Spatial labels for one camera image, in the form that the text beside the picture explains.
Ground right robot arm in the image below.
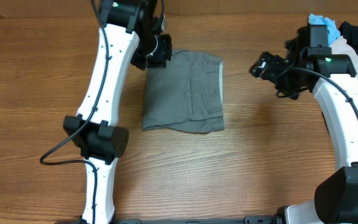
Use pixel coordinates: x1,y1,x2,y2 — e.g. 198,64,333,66
250,25,358,223

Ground grey shorts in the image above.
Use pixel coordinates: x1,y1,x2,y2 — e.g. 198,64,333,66
142,50,225,133

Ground light blue cloth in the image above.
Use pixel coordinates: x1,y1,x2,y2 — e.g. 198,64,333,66
308,13,358,56

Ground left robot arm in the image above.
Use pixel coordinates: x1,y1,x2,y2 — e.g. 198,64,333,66
63,0,172,223

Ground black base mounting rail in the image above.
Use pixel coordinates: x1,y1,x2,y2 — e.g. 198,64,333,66
109,215,283,224

